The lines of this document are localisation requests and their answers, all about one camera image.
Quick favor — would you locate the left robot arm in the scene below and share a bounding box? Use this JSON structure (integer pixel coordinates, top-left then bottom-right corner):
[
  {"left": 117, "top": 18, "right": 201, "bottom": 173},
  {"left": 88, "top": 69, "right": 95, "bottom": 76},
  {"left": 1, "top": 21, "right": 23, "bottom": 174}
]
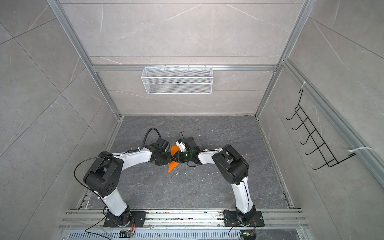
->
[{"left": 84, "top": 146, "right": 172, "bottom": 227}]

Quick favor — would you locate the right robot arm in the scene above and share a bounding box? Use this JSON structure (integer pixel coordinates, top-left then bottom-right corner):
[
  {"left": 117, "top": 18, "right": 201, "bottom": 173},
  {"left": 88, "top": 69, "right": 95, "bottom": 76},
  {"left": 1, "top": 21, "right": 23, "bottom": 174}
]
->
[{"left": 171, "top": 145, "right": 256, "bottom": 225}]

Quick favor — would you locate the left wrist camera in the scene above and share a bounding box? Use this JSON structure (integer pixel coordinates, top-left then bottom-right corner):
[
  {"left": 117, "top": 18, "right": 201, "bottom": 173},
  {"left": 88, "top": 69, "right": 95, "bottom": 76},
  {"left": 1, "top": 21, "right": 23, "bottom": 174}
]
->
[{"left": 154, "top": 138, "right": 170, "bottom": 152}]

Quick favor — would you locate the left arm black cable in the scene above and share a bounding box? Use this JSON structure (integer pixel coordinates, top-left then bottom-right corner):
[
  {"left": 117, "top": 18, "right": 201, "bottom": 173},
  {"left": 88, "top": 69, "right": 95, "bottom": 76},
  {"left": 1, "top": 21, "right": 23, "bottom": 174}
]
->
[{"left": 73, "top": 127, "right": 163, "bottom": 193}]

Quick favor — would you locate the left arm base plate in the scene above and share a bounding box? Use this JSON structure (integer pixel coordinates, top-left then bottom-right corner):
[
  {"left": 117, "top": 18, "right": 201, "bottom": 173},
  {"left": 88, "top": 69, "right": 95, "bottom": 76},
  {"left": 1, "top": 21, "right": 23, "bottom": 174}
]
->
[{"left": 103, "top": 211, "right": 147, "bottom": 228}]

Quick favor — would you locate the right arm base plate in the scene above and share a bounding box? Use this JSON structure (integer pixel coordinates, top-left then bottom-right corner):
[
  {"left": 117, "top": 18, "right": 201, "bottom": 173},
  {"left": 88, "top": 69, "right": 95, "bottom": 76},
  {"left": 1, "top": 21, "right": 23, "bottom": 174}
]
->
[{"left": 223, "top": 210, "right": 265, "bottom": 228}]

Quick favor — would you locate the white wire mesh basket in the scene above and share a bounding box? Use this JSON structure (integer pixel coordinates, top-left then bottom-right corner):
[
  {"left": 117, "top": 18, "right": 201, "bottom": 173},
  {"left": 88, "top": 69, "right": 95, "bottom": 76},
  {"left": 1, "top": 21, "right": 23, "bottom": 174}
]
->
[{"left": 141, "top": 67, "right": 214, "bottom": 95}]

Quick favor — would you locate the aluminium mounting rail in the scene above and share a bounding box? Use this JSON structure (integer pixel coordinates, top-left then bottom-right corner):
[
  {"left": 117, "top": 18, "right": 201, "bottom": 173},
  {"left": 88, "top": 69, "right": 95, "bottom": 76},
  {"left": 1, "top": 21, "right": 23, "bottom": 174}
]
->
[{"left": 58, "top": 209, "right": 309, "bottom": 230}]

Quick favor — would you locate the white vented cable duct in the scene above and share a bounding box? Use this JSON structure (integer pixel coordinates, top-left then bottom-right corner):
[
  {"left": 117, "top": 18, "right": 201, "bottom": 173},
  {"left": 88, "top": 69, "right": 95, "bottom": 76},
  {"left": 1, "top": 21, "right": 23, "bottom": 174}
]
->
[{"left": 66, "top": 230, "right": 242, "bottom": 240}]

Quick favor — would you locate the black wire hook rack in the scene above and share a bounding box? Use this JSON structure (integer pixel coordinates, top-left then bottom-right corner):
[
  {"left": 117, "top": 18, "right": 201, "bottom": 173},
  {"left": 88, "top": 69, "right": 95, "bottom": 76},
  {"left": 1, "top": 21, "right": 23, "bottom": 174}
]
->
[{"left": 286, "top": 89, "right": 356, "bottom": 170}]

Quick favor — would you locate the white cable tie lower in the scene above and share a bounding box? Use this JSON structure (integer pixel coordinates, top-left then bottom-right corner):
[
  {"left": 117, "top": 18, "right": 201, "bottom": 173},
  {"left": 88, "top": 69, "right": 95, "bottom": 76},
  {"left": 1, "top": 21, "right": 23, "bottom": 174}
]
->
[{"left": 347, "top": 147, "right": 374, "bottom": 153}]

